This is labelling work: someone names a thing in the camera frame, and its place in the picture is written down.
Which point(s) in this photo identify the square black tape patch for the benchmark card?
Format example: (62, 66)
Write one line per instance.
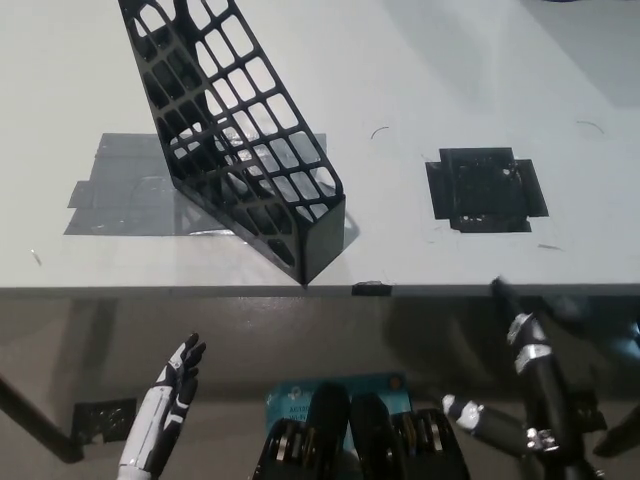
(485, 190)

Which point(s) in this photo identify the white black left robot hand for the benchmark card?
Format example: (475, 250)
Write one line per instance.
(152, 425)

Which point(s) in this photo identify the black floor tape patch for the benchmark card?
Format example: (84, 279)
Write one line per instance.
(595, 415)
(102, 420)

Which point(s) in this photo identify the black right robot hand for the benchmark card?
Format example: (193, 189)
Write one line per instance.
(547, 400)

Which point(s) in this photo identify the black lattice magazine stand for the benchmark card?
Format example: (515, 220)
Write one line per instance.
(320, 235)

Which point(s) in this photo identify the black table leg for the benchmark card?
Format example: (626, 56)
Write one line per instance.
(620, 435)
(35, 420)

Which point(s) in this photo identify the small black tape strip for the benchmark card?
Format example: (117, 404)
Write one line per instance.
(372, 289)

